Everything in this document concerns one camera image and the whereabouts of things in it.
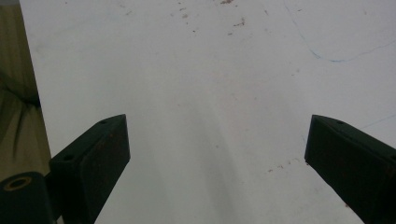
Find khaki pants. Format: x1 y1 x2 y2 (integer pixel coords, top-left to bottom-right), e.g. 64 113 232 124
0 4 52 182

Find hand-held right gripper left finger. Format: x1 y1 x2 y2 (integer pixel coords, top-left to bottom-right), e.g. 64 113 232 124
49 113 132 224

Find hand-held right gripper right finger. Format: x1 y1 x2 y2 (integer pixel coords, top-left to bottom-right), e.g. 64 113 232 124
304 114 396 224

